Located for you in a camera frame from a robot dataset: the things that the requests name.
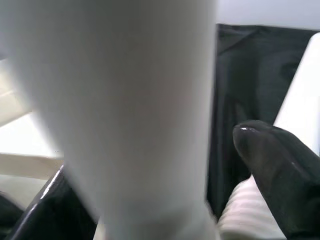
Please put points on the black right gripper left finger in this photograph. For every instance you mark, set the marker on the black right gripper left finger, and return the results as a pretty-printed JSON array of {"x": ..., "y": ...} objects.
[{"x": 50, "y": 212}]

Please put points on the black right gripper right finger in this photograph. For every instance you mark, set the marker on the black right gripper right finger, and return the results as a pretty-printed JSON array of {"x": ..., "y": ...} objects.
[{"x": 280, "y": 170}]

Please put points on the white plastic children table top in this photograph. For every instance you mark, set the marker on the white plastic children table top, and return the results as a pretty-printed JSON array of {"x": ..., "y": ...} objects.
[{"x": 20, "y": 125}]

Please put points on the black tablecloth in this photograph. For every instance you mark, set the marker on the black tablecloth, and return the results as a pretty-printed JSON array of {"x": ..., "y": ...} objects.
[{"x": 237, "y": 75}]

